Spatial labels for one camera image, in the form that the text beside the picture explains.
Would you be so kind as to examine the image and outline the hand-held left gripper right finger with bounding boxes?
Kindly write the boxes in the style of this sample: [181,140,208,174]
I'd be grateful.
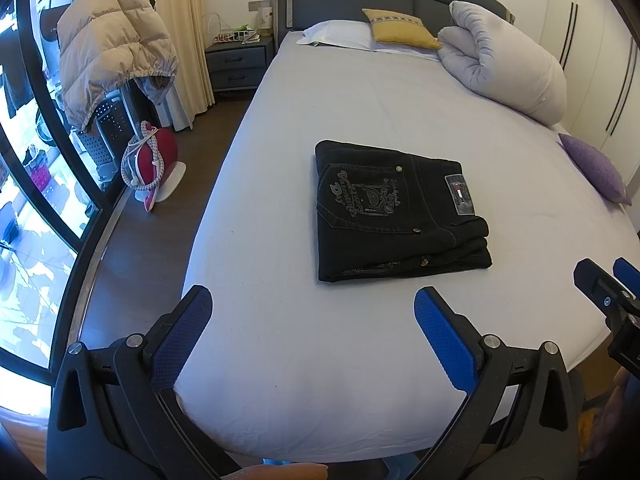
[400,286,586,480]

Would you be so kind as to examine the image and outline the white pillow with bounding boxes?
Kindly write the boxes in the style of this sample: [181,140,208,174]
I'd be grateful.
[297,20,443,61]

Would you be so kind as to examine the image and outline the white rolled duvet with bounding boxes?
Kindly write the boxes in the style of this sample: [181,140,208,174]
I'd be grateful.
[437,1,568,126]

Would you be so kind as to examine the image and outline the person's left hand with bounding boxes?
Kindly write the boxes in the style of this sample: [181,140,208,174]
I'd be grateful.
[222,463,329,480]

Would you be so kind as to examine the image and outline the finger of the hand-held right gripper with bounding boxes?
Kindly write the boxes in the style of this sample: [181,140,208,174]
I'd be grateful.
[614,257,640,301]
[573,258,640,321]

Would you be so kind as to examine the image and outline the grey perforated chair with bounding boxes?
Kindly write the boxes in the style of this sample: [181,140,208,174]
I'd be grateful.
[77,99,132,181]

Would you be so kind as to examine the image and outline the black pants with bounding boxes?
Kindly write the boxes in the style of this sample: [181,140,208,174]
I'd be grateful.
[314,140,494,285]

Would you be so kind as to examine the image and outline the white wire rack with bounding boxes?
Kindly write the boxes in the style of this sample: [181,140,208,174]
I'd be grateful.
[202,12,261,45]

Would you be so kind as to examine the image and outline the grey nightstand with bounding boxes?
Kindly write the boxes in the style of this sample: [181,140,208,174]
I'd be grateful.
[204,35,277,93]

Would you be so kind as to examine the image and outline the purple pillow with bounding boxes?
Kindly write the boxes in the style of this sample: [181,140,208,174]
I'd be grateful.
[557,132,632,205]

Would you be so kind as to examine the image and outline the person's right forearm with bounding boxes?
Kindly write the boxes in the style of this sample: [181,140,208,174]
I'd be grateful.
[597,367,640,461]

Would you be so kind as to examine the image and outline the beige curtain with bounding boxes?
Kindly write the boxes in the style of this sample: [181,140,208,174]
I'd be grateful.
[150,0,216,132]

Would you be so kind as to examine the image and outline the beige puffer jacket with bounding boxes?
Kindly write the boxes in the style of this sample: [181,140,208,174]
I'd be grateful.
[56,0,180,131]

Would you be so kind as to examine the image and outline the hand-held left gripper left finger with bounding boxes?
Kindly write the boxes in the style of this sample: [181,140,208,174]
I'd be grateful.
[46,285,216,480]

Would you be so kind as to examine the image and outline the red and white appliance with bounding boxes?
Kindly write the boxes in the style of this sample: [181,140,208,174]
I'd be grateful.
[121,121,187,212]

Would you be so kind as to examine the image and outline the bed with white sheet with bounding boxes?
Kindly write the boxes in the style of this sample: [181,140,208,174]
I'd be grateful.
[172,0,640,466]

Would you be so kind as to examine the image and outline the yellow pillow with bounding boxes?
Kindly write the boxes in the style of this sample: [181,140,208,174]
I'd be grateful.
[361,8,444,51]

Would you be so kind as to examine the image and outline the glass balcony door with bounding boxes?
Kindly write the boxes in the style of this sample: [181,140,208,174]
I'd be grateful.
[0,0,132,413]

